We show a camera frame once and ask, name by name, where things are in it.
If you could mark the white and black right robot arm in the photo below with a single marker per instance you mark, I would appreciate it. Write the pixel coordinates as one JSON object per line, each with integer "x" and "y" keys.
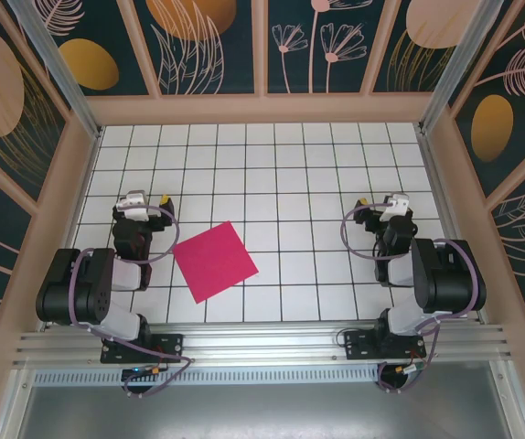
{"x": 450, "y": 283}

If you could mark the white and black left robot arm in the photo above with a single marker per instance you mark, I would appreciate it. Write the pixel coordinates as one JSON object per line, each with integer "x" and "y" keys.
{"x": 100, "y": 295}

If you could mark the grey metal sheet panel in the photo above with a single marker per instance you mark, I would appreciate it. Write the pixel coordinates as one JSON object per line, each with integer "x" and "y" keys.
{"x": 262, "y": 411}

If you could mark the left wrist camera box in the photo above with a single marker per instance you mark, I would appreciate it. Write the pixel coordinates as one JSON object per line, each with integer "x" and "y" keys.
{"x": 134, "y": 203}

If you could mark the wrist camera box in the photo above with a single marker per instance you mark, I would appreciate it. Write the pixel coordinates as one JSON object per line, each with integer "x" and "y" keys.
{"x": 134, "y": 203}
{"x": 397, "y": 203}

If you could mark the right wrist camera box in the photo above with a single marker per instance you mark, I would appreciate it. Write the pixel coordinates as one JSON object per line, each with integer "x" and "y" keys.
{"x": 397, "y": 203}

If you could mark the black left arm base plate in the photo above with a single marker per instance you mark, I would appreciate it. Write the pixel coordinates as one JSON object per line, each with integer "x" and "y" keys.
{"x": 166, "y": 343}

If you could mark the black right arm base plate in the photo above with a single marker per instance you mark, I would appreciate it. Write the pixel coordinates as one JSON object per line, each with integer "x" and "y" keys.
{"x": 358, "y": 347}

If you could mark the aluminium mounting rail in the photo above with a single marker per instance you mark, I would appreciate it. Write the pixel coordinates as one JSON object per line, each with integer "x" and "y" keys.
{"x": 262, "y": 343}

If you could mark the aluminium frame post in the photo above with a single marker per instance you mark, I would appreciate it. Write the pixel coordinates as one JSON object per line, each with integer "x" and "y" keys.
{"x": 453, "y": 68}
{"x": 61, "y": 68}

